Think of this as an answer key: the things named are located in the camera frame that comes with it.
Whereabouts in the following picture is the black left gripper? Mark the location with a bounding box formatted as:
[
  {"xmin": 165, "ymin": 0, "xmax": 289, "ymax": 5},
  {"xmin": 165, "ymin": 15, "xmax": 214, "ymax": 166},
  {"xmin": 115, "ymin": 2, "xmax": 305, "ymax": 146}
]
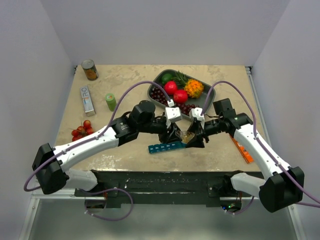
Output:
[{"xmin": 138, "ymin": 115, "xmax": 183, "ymax": 144}]

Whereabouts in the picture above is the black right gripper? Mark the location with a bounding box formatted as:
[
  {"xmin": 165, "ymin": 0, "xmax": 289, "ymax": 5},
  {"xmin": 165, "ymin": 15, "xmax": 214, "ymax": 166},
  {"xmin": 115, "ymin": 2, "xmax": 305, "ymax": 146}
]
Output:
[{"xmin": 184, "ymin": 117, "xmax": 223, "ymax": 148}]

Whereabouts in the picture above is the clear pill bottle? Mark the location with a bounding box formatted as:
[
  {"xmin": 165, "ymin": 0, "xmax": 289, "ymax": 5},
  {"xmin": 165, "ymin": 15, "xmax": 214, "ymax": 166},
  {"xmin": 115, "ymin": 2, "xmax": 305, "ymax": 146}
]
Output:
[{"xmin": 175, "ymin": 130, "xmax": 195, "ymax": 144}]

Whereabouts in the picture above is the teal weekly pill organizer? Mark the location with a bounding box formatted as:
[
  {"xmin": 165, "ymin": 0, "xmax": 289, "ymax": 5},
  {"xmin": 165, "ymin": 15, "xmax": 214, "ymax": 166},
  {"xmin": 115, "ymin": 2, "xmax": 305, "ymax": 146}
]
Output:
[{"xmin": 148, "ymin": 141, "xmax": 186, "ymax": 154}]

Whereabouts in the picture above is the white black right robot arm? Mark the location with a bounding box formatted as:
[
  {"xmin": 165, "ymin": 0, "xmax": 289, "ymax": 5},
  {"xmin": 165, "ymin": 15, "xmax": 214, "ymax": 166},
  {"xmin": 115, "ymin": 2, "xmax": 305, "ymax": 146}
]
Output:
[{"xmin": 186, "ymin": 98, "xmax": 305, "ymax": 213}]

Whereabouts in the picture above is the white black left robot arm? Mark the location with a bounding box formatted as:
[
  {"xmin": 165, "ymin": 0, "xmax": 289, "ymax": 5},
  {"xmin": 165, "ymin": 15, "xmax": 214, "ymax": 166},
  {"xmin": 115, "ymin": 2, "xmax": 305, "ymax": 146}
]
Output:
[{"xmin": 32, "ymin": 100, "xmax": 181, "ymax": 196}]

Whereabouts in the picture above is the grey plastic fruit tray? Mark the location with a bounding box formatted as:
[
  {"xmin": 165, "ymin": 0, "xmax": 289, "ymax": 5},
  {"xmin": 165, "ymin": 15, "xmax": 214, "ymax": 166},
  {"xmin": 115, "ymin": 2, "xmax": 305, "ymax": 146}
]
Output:
[{"xmin": 147, "ymin": 69, "xmax": 216, "ymax": 119}]

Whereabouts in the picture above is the red pomegranate right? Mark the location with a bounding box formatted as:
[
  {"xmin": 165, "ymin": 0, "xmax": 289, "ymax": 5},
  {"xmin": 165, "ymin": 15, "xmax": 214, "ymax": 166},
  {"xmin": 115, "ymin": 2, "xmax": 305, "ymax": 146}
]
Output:
[{"xmin": 173, "ymin": 89, "xmax": 188, "ymax": 104}]

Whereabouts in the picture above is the red pomegranate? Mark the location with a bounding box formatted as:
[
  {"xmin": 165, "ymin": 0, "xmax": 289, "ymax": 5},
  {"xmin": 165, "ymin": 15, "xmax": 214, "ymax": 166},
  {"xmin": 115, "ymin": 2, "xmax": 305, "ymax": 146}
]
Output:
[
  {"xmin": 164, "ymin": 80, "xmax": 178, "ymax": 95},
  {"xmin": 173, "ymin": 89, "xmax": 188, "ymax": 104}
]

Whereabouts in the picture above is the dark red grape bunch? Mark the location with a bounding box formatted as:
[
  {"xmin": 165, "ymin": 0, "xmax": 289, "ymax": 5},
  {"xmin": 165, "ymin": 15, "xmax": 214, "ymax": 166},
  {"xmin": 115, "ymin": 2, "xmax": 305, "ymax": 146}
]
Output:
[{"xmin": 147, "ymin": 86, "xmax": 200, "ymax": 116}]

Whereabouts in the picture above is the orange pineapple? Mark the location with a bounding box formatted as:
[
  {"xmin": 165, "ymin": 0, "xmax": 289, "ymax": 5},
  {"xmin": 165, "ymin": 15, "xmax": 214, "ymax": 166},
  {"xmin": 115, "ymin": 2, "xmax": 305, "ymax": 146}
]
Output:
[{"xmin": 172, "ymin": 71, "xmax": 204, "ymax": 99}]

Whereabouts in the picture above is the red pomegranate left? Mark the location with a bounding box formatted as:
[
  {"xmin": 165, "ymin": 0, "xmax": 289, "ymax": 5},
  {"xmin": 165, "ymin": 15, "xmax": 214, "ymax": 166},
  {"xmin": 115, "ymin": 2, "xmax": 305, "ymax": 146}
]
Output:
[{"xmin": 164, "ymin": 80, "xmax": 178, "ymax": 95}]

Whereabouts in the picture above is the orange cardboard box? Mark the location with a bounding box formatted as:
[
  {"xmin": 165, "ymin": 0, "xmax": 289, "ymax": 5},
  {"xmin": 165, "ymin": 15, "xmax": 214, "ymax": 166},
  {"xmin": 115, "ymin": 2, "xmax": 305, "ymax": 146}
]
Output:
[{"xmin": 230, "ymin": 135, "xmax": 254, "ymax": 164}]

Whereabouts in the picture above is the green lime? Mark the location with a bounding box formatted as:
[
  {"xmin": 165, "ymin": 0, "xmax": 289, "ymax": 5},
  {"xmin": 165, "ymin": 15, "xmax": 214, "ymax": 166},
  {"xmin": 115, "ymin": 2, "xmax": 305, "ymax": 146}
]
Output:
[{"xmin": 161, "ymin": 73, "xmax": 173, "ymax": 85}]

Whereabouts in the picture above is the green cylindrical bottle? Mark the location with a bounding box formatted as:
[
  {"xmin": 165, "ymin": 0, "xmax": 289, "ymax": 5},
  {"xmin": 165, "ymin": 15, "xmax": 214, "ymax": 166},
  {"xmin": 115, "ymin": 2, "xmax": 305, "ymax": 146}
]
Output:
[{"xmin": 105, "ymin": 93, "xmax": 117, "ymax": 112}]

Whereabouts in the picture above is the silver toothpaste box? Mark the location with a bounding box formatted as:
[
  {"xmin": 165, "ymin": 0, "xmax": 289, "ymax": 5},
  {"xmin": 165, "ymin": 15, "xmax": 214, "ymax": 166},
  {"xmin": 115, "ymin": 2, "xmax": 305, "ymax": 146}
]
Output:
[{"xmin": 80, "ymin": 85, "xmax": 96, "ymax": 117}]

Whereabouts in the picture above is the red cherry cluster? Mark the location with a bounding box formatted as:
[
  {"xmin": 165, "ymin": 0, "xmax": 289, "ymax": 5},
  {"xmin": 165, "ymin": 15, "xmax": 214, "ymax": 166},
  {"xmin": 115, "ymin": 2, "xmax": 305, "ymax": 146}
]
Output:
[{"xmin": 71, "ymin": 120, "xmax": 95, "ymax": 142}]

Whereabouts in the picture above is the tin food can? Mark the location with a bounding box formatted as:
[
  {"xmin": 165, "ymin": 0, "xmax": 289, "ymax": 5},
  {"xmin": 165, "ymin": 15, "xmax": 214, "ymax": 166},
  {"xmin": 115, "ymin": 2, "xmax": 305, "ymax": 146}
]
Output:
[{"xmin": 81, "ymin": 59, "xmax": 99, "ymax": 81}]

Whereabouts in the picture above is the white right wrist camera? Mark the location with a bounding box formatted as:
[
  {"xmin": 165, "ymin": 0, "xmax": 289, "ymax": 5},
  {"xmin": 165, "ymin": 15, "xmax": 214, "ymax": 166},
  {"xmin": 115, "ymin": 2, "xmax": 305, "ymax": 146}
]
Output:
[{"xmin": 189, "ymin": 107, "xmax": 205, "ymax": 128}]

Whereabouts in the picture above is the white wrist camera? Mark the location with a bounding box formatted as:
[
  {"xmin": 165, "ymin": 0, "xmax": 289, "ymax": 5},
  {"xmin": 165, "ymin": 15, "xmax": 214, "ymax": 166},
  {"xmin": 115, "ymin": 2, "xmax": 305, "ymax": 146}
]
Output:
[
  {"xmin": 189, "ymin": 107, "xmax": 205, "ymax": 128},
  {"xmin": 164, "ymin": 99, "xmax": 183, "ymax": 128}
]

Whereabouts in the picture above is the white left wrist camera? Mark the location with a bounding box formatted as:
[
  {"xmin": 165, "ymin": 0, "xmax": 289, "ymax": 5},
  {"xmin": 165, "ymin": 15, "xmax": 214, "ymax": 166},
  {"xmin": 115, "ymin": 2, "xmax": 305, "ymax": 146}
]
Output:
[{"xmin": 164, "ymin": 99, "xmax": 183, "ymax": 128}]

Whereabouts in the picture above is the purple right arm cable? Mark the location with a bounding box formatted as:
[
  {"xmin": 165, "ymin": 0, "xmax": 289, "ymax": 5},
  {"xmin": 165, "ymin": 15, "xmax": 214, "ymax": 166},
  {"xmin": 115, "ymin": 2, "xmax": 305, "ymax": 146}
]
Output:
[{"xmin": 201, "ymin": 80, "xmax": 320, "ymax": 215}]

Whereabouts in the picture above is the black table front rail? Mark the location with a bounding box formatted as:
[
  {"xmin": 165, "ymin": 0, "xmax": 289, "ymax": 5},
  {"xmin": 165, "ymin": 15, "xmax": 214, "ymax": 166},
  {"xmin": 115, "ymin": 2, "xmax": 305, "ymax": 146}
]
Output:
[{"xmin": 74, "ymin": 169, "xmax": 266, "ymax": 208}]

